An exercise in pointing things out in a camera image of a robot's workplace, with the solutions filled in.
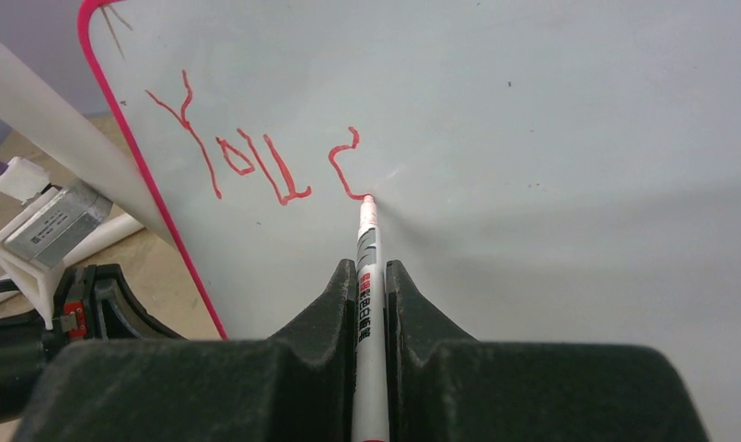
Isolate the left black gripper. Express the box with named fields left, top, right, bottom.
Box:
left=0, top=264, right=179, bottom=424

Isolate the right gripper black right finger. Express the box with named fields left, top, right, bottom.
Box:
left=386, top=261, right=709, bottom=441

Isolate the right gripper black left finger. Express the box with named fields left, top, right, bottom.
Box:
left=14, top=260, right=356, bottom=441

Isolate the white red marker pen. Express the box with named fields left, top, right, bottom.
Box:
left=351, top=195, right=390, bottom=441

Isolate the pink framed whiteboard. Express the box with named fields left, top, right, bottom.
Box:
left=76, top=1, right=741, bottom=441

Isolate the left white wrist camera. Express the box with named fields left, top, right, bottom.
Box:
left=0, top=157, right=113, bottom=330

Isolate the white PVC pipe frame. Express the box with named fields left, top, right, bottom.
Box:
left=0, top=42, right=176, bottom=248

